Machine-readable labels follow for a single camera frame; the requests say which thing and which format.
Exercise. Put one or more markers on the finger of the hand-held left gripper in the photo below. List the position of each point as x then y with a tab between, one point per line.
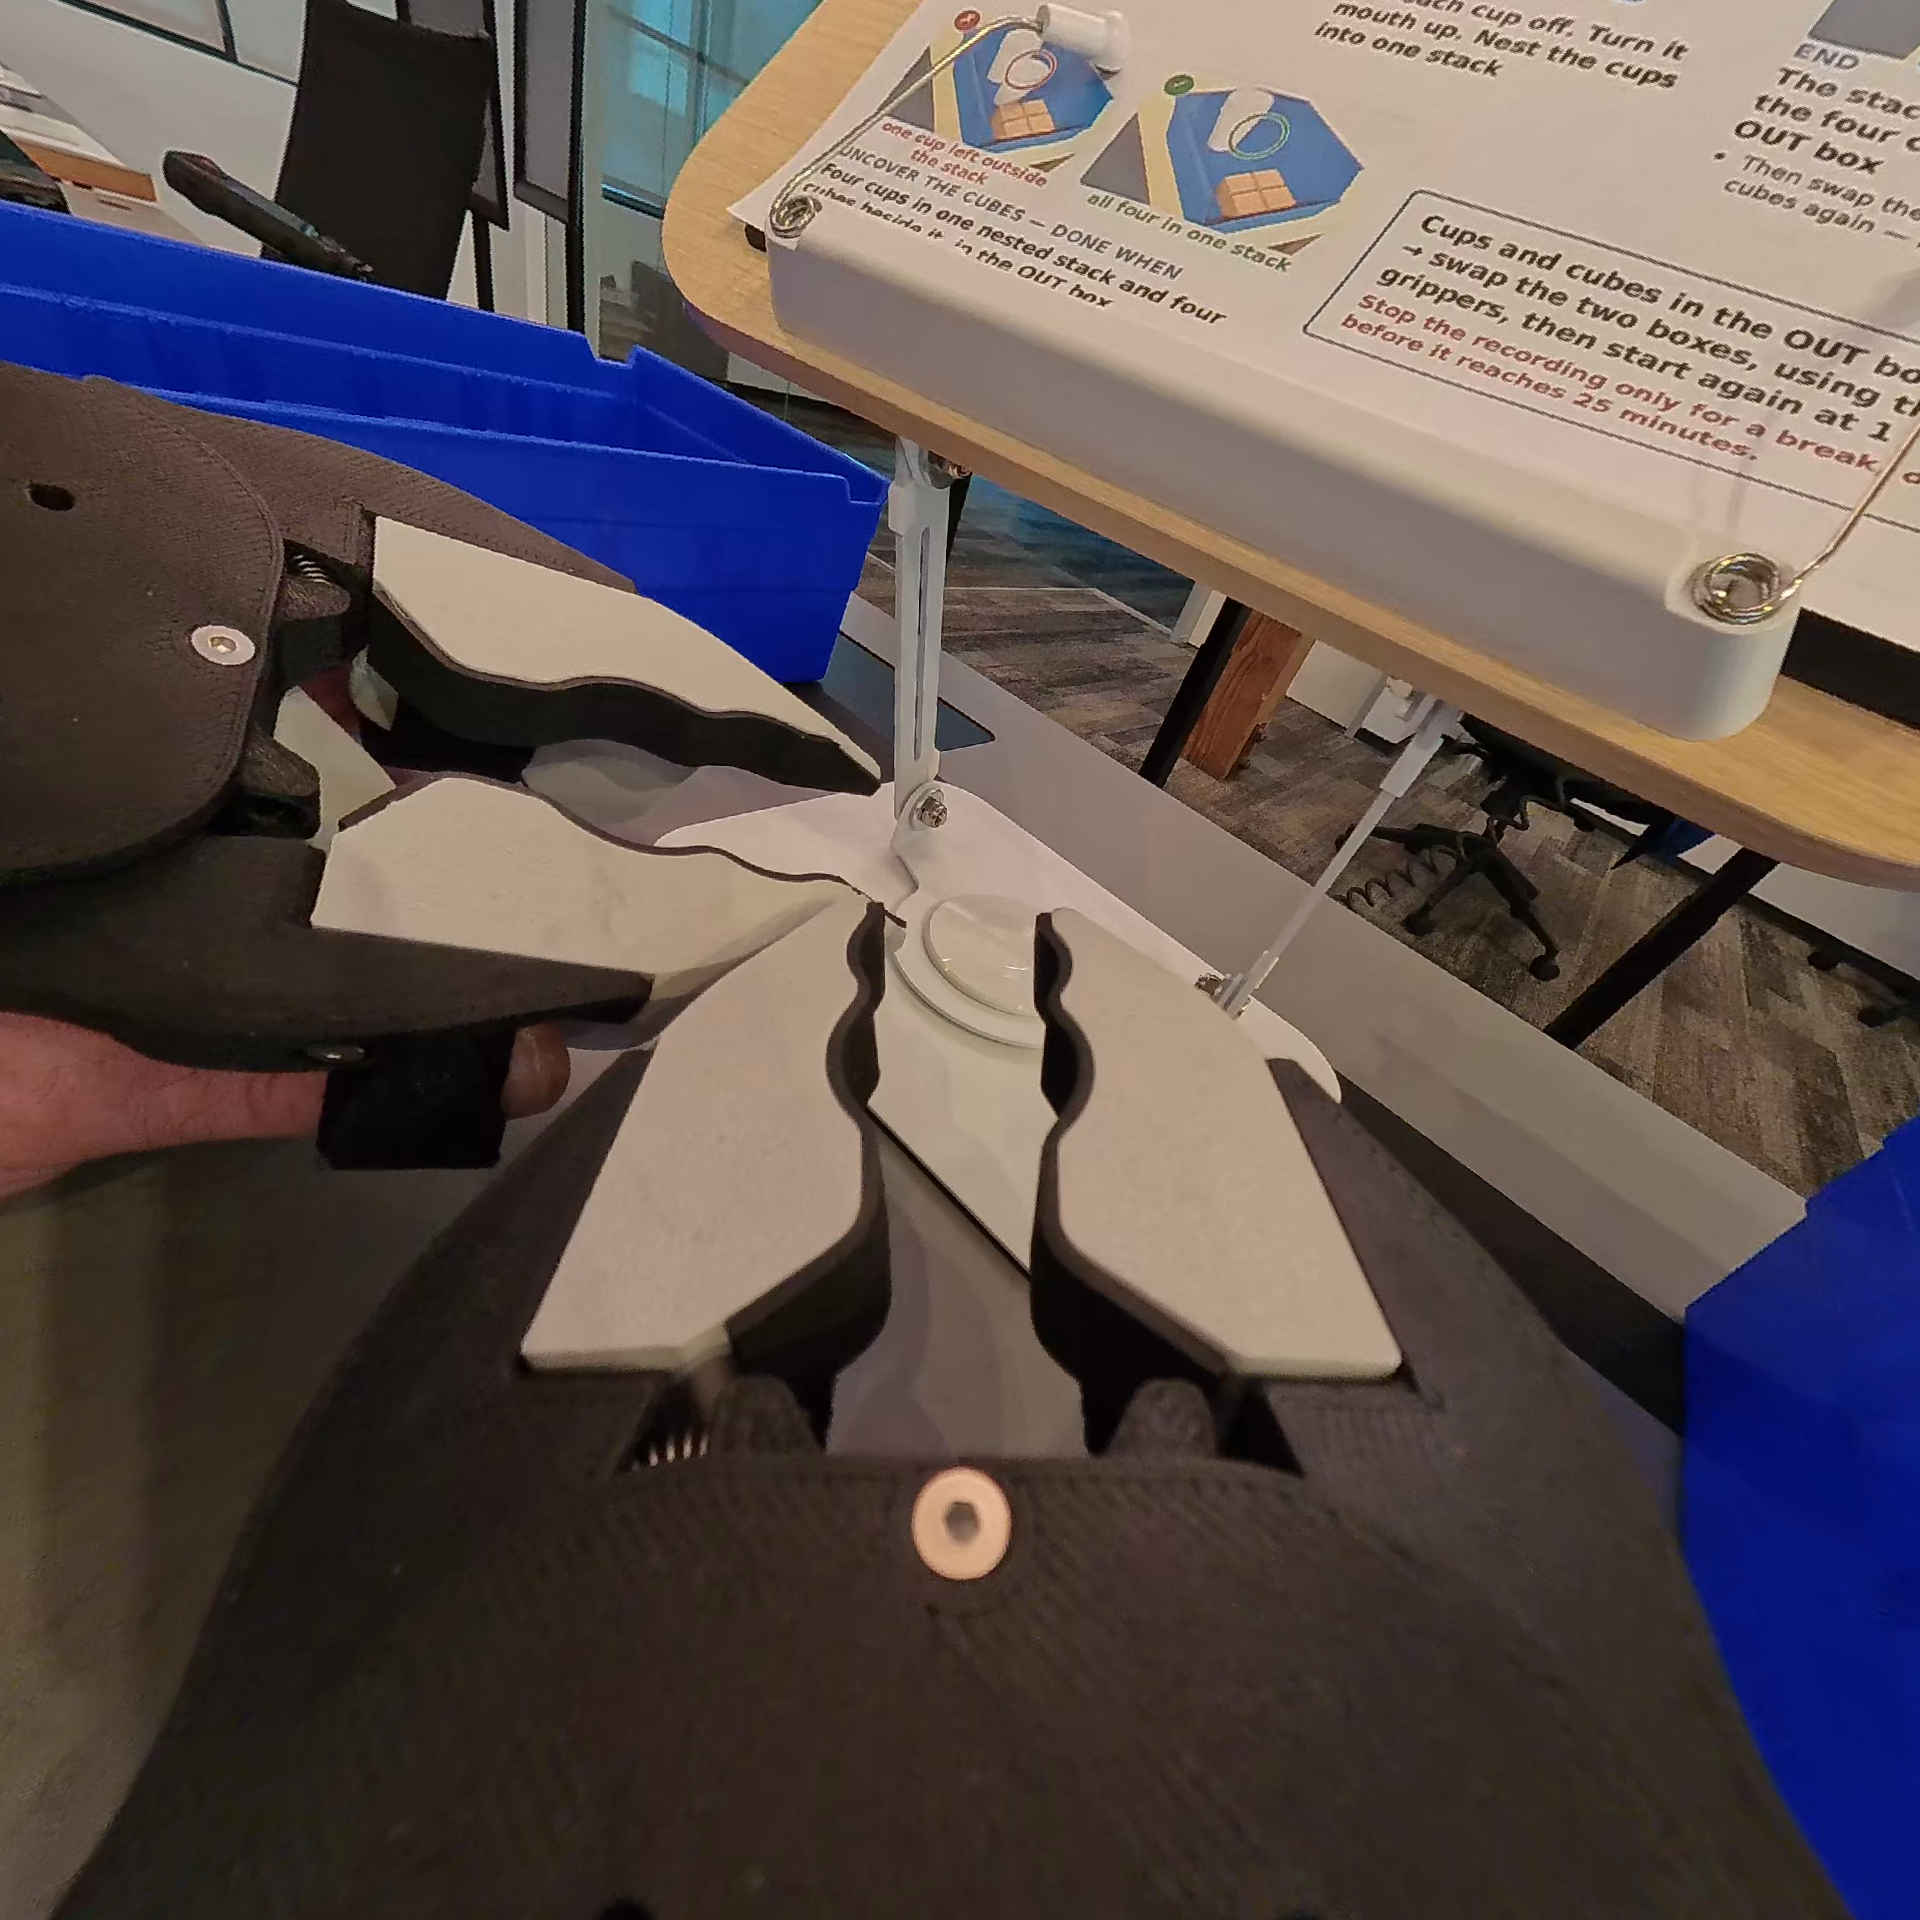
493	886
570	628

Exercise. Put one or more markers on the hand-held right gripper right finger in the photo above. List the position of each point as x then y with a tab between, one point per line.
1200	1201

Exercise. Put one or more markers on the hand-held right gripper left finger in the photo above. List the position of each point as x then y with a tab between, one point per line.
691	1201

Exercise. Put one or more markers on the blue plastic bin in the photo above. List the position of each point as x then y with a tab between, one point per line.
675	494
1816	1499

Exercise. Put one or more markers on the grey desk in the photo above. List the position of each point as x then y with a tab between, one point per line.
148	1425

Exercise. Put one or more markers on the person's left hand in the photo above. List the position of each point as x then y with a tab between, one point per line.
148	1096

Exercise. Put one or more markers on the black tape patch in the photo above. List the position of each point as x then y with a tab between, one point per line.
967	730

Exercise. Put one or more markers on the black office chair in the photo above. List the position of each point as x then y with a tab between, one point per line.
1476	856
1874	974

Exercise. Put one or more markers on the black mesh chair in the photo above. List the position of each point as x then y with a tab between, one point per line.
383	136

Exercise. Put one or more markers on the black flat pad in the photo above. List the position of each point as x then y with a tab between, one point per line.
1861	646

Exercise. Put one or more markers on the printed instruction sheet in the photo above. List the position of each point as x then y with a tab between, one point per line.
1499	148

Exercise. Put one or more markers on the wooden post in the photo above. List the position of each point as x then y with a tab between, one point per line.
1249	697

